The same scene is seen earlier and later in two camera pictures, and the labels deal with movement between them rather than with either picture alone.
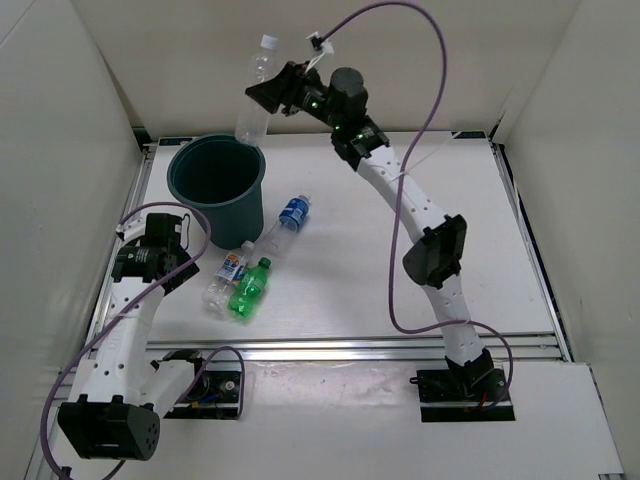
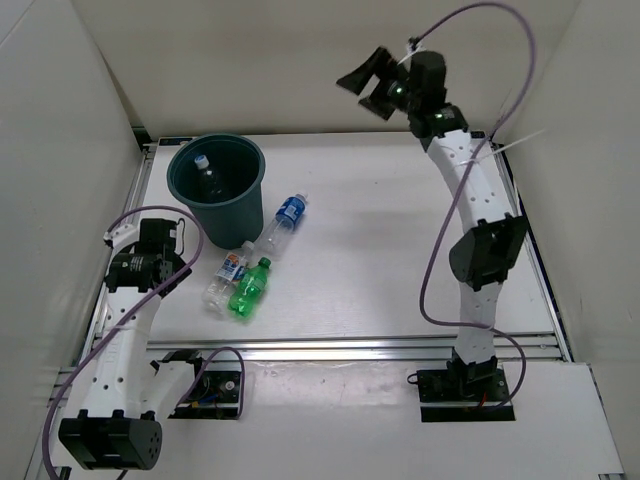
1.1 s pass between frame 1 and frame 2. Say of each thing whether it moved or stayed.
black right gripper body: moved
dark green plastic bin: stayed
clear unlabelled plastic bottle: moved
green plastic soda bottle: stayed
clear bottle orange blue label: stayed
